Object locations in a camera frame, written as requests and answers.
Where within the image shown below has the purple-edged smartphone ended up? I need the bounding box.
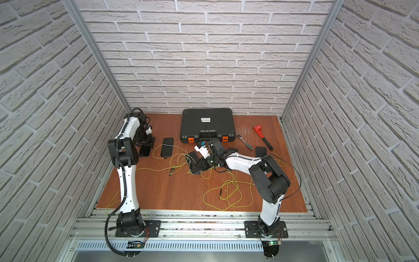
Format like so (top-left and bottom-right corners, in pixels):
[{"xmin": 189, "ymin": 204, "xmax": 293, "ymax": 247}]
[{"xmin": 139, "ymin": 145, "xmax": 151, "ymax": 158}]

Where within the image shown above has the black plastic tool case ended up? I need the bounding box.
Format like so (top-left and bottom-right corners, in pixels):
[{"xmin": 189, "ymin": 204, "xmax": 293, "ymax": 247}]
[{"xmin": 180, "ymin": 108, "xmax": 236, "ymax": 144}]

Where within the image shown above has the red and black tool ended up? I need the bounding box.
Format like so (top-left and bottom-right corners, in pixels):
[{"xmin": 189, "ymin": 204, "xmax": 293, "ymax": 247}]
[{"xmin": 253, "ymin": 125, "xmax": 273, "ymax": 151}]

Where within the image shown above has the aluminium corner post left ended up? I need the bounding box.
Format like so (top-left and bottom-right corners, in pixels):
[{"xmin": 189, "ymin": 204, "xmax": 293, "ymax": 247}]
[{"xmin": 63, "ymin": 0, "xmax": 132, "ymax": 112}]

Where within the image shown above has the aluminium corner post right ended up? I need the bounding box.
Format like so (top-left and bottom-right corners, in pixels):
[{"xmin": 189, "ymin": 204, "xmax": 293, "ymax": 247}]
[{"xmin": 279, "ymin": 0, "xmax": 345, "ymax": 122}]

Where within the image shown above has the black smartphone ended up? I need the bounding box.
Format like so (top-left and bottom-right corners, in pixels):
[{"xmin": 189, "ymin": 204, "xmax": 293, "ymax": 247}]
[{"xmin": 160, "ymin": 138, "xmax": 174, "ymax": 159}]

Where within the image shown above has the blue-edged smartphone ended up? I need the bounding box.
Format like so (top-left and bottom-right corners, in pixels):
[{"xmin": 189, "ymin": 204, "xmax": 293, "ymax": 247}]
[{"xmin": 188, "ymin": 151, "xmax": 204, "ymax": 175}]

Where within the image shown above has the aluminium rail frame front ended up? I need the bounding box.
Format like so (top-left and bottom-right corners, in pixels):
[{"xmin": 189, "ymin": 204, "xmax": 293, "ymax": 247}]
[{"xmin": 69, "ymin": 209, "xmax": 337, "ymax": 241}]

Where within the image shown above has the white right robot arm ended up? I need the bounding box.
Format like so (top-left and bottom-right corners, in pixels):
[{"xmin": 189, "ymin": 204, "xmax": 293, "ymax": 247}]
[{"xmin": 188, "ymin": 151, "xmax": 291, "ymax": 235}]

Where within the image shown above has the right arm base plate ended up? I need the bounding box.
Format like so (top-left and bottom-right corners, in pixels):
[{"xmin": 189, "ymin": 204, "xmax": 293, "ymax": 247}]
[{"xmin": 244, "ymin": 220, "xmax": 289, "ymax": 239}]

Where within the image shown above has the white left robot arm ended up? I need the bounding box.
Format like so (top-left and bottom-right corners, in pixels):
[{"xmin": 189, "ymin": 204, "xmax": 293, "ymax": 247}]
[{"xmin": 108, "ymin": 108, "xmax": 155, "ymax": 236}]

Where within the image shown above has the aluminium corner post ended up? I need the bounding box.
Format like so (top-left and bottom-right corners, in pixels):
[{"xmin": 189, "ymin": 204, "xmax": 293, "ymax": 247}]
[
  {"xmin": 279, "ymin": 0, "xmax": 345, "ymax": 122},
  {"xmin": 63, "ymin": 0, "xmax": 132, "ymax": 112}
]

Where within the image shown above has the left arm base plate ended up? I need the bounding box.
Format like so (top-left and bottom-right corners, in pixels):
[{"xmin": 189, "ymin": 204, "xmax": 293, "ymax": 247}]
[{"xmin": 115, "ymin": 220, "xmax": 161, "ymax": 238}]

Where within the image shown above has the grey metal wrench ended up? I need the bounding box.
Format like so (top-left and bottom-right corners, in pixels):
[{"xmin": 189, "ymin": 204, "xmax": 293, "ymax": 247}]
[{"xmin": 237, "ymin": 134, "xmax": 253, "ymax": 150}]

